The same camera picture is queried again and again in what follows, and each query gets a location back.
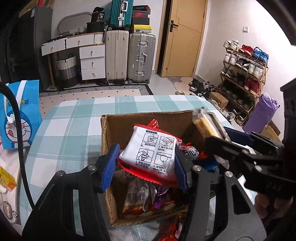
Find blue Oreo packet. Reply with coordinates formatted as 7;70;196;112
203;155;230;174

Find purple grape candy bag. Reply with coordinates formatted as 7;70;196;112
142;183;170;212

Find white red-edged snack packet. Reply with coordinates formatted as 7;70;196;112
118;124;182;188

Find clear cracker packet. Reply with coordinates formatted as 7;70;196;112
192;107;231;142

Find orange noodle snack bag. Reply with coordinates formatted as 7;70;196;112
121;177;156;215

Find red black snack packet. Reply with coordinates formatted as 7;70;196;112
147;119;159;129

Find red chips bag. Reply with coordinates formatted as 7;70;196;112
158;213;186;241

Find person's right hand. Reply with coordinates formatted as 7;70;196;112
254;193;293;219

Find purple bag on floor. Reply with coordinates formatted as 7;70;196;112
243;92;280;133

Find SF Express cardboard box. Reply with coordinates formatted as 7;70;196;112
100;110;209;227

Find small cardboard box on floor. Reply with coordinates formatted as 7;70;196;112
209;92;228;109

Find checkered teal tablecloth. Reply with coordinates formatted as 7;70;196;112
25;95;243;240

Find shoe rack with shoes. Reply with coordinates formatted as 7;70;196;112
217;40;269;126

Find patterned floor rug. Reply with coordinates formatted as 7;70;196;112
39;84;153;117

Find woven laundry basket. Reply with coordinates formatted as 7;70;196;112
57;53;79;88

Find yellow box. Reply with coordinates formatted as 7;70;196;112
0;166;16;191

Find blue Doraemon bag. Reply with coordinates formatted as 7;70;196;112
1;80;42;150

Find white drawer desk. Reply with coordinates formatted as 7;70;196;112
41;32;105;81

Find silver suitcase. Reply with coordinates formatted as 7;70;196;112
127;33;156;84

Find beige suitcase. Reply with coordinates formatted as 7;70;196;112
105;30;129;81

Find wooden door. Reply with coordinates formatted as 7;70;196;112
157;0;208;77

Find black refrigerator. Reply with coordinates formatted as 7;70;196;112
1;6;53;92

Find stacked shoe boxes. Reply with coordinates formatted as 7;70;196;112
131;5;152;34

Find teal suitcase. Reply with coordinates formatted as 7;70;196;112
109;0;133;31

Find black cable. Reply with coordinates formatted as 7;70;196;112
0;82;35;209

